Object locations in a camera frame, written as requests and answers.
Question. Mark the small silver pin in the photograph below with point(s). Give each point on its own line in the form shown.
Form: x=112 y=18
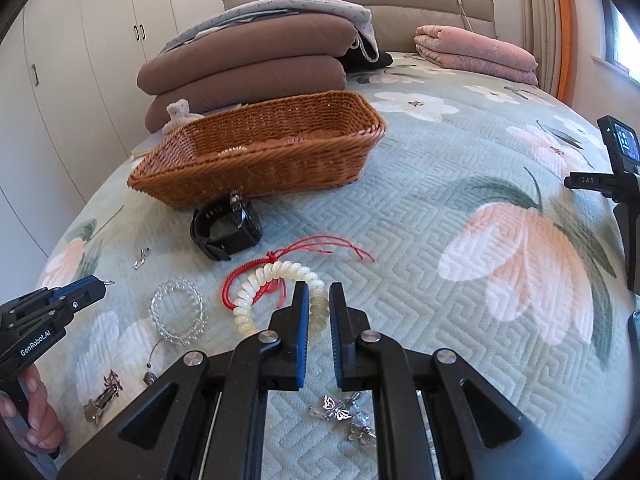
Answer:
x=141 y=258

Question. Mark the pink folded quilt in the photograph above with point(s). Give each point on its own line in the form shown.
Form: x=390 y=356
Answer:
x=475 y=52

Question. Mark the beige and orange curtain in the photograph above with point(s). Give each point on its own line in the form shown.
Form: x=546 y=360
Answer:
x=550 y=25

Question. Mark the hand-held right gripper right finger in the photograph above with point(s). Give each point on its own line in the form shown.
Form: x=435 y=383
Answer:
x=336 y=340

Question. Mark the beige padded headboard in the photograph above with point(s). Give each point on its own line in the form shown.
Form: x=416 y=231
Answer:
x=420 y=5

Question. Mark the camera on grey tripod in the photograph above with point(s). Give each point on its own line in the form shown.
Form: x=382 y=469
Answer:
x=622 y=180

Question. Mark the silver butterfly crystal brooch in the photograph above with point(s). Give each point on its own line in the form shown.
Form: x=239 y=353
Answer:
x=342 y=412

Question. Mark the person's left hand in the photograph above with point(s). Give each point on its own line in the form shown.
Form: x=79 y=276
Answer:
x=45 y=420

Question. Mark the bronze metal hair clip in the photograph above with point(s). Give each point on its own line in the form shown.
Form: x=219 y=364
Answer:
x=102 y=397

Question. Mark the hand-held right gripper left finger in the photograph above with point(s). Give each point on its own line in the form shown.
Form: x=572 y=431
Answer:
x=301 y=340

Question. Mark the grey floral blanket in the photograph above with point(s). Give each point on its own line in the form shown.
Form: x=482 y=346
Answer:
x=320 y=10

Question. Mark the black smartphone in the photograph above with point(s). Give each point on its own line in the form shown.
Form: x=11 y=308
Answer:
x=636 y=332

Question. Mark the brown folded quilt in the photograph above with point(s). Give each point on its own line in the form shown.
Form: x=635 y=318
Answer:
x=240 y=70

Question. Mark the black cloth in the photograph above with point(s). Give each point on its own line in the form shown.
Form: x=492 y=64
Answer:
x=367 y=61

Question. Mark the brown wicker basket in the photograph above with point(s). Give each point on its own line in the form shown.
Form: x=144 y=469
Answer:
x=260 y=175

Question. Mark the black wrist watch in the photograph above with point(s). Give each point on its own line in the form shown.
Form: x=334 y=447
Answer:
x=220 y=245

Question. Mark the small white plush toy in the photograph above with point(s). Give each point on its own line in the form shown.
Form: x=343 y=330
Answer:
x=177 y=115

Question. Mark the white wardrobe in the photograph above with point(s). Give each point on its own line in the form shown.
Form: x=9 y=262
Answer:
x=75 y=85

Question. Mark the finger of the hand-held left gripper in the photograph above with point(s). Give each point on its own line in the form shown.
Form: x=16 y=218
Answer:
x=72 y=285
x=82 y=296

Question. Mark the window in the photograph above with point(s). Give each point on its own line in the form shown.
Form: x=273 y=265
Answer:
x=622 y=35

